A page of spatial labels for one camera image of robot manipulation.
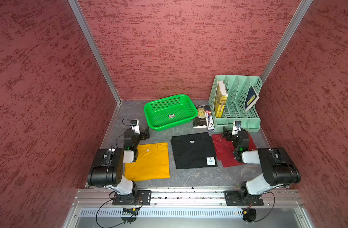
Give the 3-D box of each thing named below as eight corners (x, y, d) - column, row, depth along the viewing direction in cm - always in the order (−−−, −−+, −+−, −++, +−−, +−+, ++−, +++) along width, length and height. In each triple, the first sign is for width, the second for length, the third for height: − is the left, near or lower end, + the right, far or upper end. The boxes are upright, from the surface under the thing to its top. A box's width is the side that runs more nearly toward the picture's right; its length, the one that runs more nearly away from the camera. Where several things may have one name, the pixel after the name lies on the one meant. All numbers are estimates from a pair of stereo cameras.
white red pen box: (207, 129, 103) (208, 127, 101) (204, 112, 114) (205, 110, 112) (213, 129, 103) (214, 127, 101) (210, 112, 114) (211, 110, 112)
